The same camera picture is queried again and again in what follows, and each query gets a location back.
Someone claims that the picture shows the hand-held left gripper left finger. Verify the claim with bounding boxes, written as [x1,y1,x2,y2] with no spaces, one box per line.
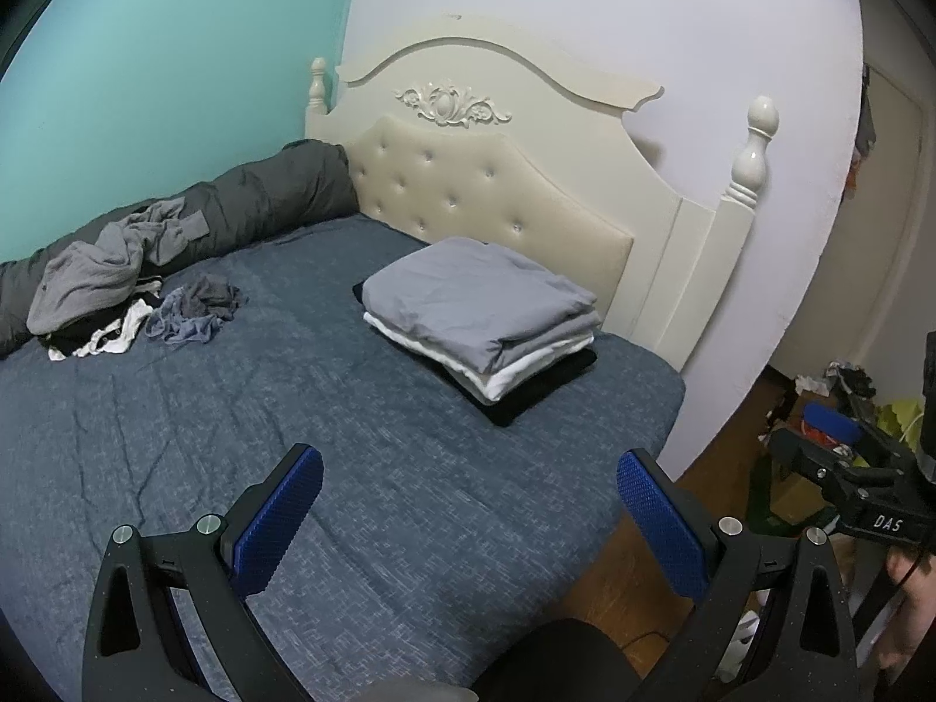
[82,442,325,702]

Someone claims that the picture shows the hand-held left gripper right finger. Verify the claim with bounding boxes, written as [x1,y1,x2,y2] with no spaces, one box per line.
[616,448,860,702]

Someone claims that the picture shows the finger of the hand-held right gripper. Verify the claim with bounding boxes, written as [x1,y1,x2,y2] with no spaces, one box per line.
[768,428,836,488]
[803,402,868,449]

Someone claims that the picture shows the light grey zip jacket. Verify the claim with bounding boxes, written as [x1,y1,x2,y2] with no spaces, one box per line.
[363,236,602,374]

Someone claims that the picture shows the dark hanging clothes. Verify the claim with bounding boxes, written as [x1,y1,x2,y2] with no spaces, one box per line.
[852,69,879,162]

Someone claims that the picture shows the person's right hand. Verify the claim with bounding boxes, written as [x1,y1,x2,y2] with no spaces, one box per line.
[877,548,936,670]

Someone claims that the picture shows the black tangled floor item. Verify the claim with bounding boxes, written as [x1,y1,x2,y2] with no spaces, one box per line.
[826,362,876,401]

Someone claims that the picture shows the yellow green plastic bag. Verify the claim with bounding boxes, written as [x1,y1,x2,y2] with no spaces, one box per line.
[873,398,926,449]

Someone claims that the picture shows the bed with blue bedspread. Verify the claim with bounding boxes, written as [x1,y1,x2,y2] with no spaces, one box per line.
[0,212,686,702]

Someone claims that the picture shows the white floor item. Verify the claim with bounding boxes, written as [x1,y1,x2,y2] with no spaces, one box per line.
[720,610,766,683]

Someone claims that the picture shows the person's black clothed body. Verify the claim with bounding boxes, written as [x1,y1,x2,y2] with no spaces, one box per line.
[468,618,645,702]

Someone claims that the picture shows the black folded garment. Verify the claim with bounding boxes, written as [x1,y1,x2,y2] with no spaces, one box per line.
[353,281,598,427]

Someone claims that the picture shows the white folded garment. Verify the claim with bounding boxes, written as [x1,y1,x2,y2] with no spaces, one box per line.
[364,313,595,403]

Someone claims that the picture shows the blue grey crumpled garment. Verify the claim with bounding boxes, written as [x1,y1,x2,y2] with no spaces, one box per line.
[144,274,248,345]

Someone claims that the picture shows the white crumpled garment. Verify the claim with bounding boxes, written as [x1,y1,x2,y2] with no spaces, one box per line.
[47,303,154,362]

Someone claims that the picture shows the black crumpled garment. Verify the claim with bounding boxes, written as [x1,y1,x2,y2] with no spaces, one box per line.
[40,278,163,357]

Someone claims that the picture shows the grey knitted sweater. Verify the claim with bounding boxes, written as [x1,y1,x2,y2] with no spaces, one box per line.
[27,199,208,333]

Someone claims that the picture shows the dark grey rolled duvet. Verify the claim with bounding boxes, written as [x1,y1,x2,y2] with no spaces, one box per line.
[0,139,359,356]

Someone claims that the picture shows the cream tufted headboard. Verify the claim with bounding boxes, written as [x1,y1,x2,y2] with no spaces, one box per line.
[303,12,780,374]

